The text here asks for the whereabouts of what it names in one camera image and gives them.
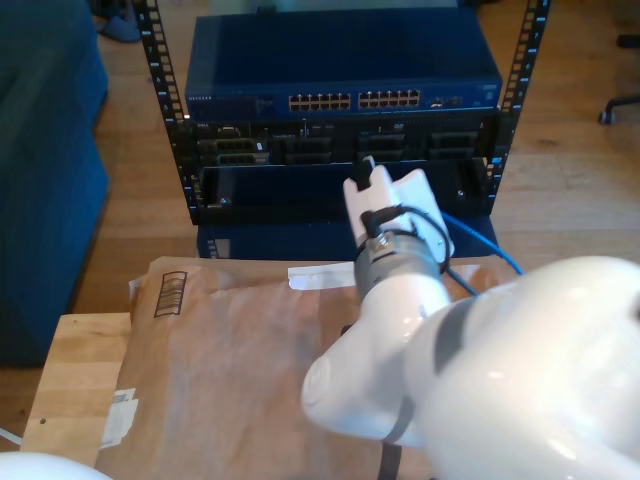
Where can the black rack server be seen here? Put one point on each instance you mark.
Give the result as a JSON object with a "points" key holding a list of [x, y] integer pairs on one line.
{"points": [[300, 145]]}

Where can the long white tape strip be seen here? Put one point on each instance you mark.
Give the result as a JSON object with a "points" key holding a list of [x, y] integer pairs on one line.
{"points": [[320, 275]]}

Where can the dark blue cabinet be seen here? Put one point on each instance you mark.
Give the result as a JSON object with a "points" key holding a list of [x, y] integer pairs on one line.
{"points": [[275, 240]]}

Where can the black open rack shelf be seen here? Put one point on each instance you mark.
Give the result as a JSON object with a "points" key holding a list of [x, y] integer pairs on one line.
{"points": [[260, 212]]}

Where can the brown paper mailer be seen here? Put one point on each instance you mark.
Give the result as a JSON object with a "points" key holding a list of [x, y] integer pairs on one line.
{"points": [[210, 375]]}

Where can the black office chair base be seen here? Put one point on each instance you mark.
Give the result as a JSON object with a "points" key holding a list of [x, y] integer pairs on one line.
{"points": [[620, 101]]}

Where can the grey-blue slipper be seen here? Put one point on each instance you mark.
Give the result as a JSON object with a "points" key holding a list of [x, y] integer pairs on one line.
{"points": [[120, 31]]}

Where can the black furniture foot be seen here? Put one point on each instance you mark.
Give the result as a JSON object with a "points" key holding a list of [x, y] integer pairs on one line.
{"points": [[630, 40]]}

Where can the blue sofa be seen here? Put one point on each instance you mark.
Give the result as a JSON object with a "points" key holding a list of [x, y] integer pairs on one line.
{"points": [[45, 175]]}

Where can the white shipping label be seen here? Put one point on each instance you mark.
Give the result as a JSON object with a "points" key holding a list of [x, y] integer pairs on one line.
{"points": [[120, 415]]}

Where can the blue network switch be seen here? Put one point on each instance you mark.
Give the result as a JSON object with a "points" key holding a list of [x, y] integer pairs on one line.
{"points": [[340, 55]]}

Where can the black equipment rack frame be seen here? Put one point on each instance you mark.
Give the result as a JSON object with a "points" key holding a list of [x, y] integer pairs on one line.
{"points": [[181, 150]]}

